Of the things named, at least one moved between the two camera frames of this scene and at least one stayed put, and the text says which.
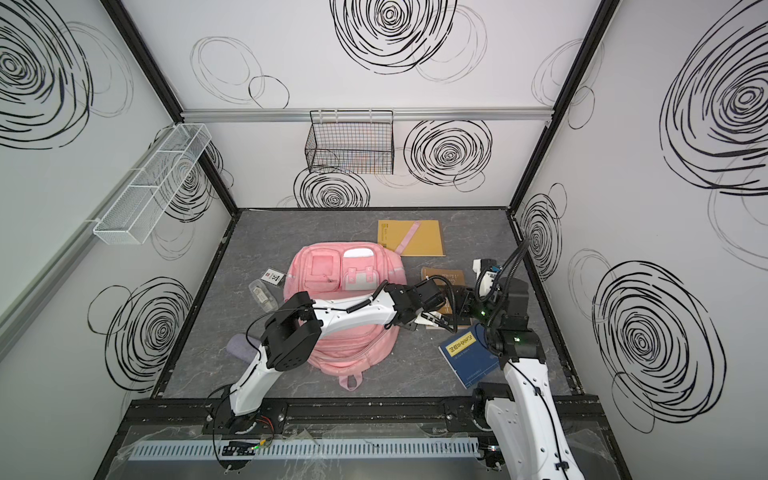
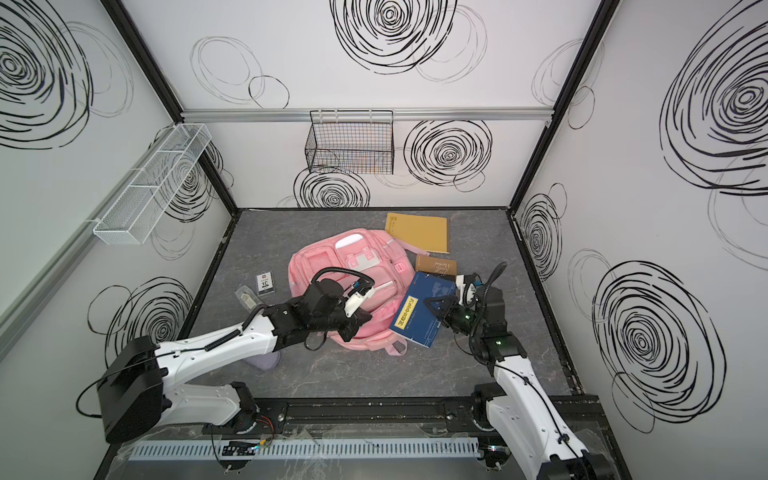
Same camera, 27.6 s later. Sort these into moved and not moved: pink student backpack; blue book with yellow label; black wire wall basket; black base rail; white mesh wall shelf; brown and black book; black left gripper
Moved: black left gripper; blue book with yellow label; pink student backpack; brown and black book
Not moved: black base rail; white mesh wall shelf; black wire wall basket
